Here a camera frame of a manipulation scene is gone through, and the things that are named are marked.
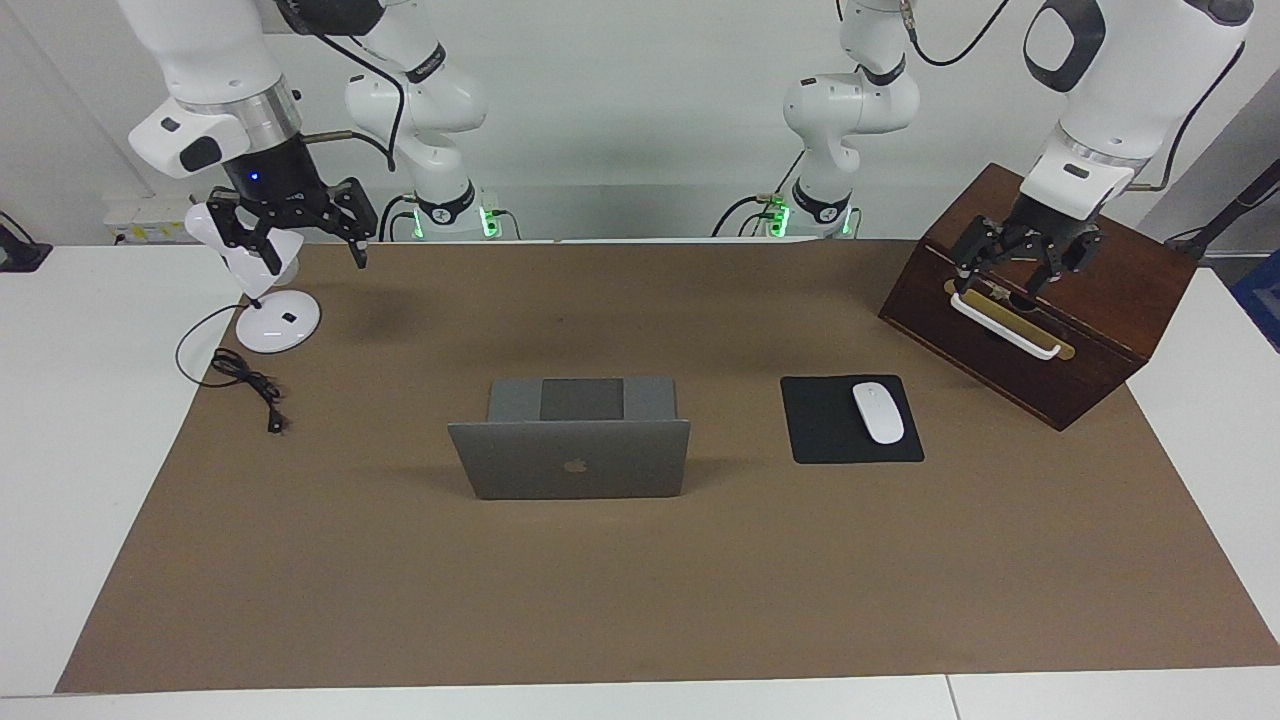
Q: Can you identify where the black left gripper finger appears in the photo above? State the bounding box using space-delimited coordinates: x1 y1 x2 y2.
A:
1022 235 1101 301
953 218 1006 286

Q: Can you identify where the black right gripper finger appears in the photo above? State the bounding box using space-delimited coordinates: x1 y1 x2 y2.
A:
322 178 377 269
205 195 284 276

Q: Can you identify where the silver laptop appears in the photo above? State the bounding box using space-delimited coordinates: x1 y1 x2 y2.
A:
447 376 692 501

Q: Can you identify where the dark brown wooden box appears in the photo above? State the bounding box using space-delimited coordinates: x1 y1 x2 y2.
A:
878 163 1199 432

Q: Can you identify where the white power strip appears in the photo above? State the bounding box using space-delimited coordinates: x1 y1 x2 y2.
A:
103 195 196 246

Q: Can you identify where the white desk lamp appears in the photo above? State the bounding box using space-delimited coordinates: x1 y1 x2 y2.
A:
184 200 323 355

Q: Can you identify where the black stand pole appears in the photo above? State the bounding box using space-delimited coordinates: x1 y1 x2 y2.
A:
1165 158 1280 263

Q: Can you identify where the blue crate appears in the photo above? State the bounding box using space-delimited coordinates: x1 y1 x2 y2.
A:
1230 250 1280 353

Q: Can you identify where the white computer mouse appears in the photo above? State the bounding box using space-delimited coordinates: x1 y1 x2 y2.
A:
852 382 906 446

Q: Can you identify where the black mouse pad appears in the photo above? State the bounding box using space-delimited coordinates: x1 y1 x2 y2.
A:
780 375 926 466

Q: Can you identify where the brown table mat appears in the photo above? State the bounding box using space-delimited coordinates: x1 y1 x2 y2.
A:
55 240 1280 694

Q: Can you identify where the black right base cable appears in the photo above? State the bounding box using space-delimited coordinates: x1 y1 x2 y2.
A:
378 195 419 243

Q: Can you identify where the black base cable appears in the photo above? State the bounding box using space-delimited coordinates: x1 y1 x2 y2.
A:
712 150 807 239
378 195 419 243

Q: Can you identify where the white box handle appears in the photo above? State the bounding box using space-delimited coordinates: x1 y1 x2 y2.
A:
948 288 1063 361

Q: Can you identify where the black lamp power cable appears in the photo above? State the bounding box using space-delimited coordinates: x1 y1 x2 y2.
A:
175 303 289 436

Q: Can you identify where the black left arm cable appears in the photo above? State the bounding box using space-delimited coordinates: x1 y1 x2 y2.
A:
1125 40 1249 193

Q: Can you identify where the black clamp mount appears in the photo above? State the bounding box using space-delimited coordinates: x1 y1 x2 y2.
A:
0 212 53 273

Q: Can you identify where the black left base cable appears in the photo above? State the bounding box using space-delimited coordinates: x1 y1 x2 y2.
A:
712 150 807 239

